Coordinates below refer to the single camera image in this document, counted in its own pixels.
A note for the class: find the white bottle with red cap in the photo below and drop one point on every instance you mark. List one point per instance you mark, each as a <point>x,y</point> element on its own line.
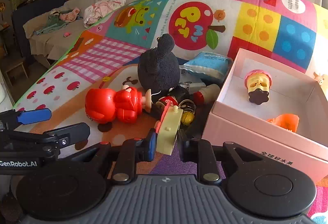
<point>208,92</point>

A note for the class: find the pink yellow cupcake toy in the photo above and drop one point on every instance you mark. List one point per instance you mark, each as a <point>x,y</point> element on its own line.
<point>257,83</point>

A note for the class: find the pink cardboard box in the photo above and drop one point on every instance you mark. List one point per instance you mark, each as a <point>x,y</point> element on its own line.
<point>256,137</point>

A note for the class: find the black and red small toy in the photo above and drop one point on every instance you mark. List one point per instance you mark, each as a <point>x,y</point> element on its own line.
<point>169,101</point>

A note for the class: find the cream toy camera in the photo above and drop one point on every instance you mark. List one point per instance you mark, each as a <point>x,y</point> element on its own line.
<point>166,134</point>

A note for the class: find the blue tissue packet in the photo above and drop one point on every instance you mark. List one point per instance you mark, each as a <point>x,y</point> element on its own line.
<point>207,64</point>

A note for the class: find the beige sofa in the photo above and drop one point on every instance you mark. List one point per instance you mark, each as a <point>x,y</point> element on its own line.
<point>51,39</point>

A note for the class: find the black plush toy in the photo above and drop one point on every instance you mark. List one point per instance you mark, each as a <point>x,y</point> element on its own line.
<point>158,67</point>

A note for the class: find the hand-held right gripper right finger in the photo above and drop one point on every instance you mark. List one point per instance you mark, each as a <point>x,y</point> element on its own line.
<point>184,147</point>

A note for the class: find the wooden stool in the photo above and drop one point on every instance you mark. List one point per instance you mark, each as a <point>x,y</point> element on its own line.
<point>15,64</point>

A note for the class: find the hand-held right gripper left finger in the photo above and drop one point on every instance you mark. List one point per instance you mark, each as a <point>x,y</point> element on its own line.
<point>151,144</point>

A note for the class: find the orange hair clip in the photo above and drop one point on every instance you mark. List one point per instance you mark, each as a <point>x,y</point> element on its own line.
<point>287,121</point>

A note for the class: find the colourful cartoon play mat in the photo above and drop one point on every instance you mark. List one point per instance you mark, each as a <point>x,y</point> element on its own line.
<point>123,52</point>

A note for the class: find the green cloth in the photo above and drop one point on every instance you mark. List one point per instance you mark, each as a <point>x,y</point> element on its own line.
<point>51,24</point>

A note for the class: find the pink white clothes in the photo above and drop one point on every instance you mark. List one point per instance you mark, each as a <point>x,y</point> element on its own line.
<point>100,10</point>

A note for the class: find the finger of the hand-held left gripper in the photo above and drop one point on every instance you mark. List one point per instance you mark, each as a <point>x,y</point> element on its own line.
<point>71,133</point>
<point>33,116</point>

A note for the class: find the small pink object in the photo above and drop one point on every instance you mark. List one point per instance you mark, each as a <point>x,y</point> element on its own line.
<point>67,34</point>

